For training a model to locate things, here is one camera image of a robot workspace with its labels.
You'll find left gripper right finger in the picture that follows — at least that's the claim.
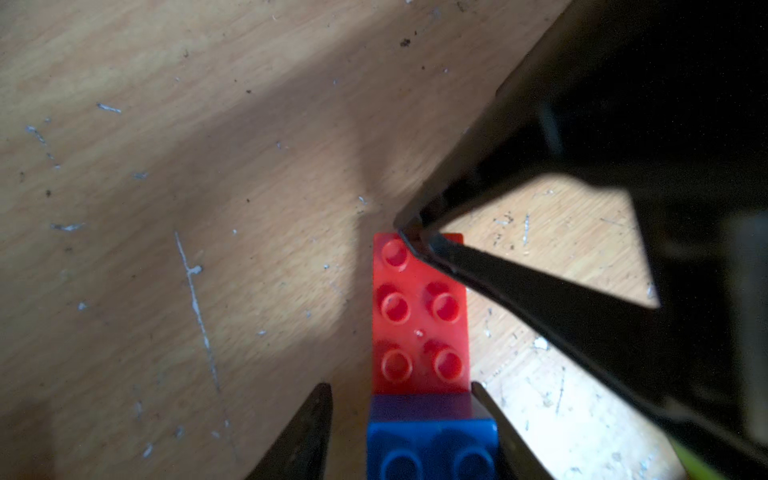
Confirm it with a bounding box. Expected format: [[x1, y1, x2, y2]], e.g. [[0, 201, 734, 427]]
[[471, 381, 554, 480]]

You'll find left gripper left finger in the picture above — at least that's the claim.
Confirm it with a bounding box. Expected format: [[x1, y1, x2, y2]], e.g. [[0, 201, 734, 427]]
[[246, 382, 333, 480]]

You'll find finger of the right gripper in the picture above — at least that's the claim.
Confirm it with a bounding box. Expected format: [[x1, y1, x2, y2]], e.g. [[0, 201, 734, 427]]
[[394, 1, 767, 479]]

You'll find blue square lego brick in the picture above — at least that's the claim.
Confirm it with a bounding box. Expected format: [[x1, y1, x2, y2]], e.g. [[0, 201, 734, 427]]
[[366, 393, 499, 479]]

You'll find red long lego brick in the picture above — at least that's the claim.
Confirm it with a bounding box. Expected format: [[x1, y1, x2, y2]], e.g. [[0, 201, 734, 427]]
[[372, 233, 471, 395]]

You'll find green square lego brick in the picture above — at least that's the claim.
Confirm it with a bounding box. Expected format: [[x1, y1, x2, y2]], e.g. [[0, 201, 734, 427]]
[[669, 438, 726, 480]]

